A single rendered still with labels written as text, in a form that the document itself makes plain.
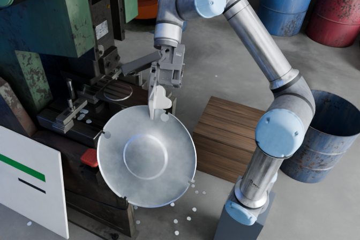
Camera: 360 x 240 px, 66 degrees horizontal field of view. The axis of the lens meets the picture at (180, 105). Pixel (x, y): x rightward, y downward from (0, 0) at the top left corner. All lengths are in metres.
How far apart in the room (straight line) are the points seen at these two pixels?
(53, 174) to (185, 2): 1.02
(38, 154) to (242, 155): 1.07
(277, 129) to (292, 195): 1.28
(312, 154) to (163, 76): 1.30
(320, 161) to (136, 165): 1.34
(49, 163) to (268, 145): 0.98
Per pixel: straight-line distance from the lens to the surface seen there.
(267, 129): 0.75
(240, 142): 1.67
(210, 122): 1.74
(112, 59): 1.18
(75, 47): 0.96
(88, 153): 1.06
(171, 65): 0.73
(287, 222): 1.88
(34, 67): 1.29
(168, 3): 0.78
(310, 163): 1.93
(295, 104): 0.80
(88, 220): 1.75
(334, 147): 1.83
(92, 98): 1.27
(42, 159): 1.43
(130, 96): 1.23
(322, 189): 2.11
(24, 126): 1.41
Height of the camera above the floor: 1.56
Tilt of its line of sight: 41 degrees down
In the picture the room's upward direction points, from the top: 4 degrees clockwise
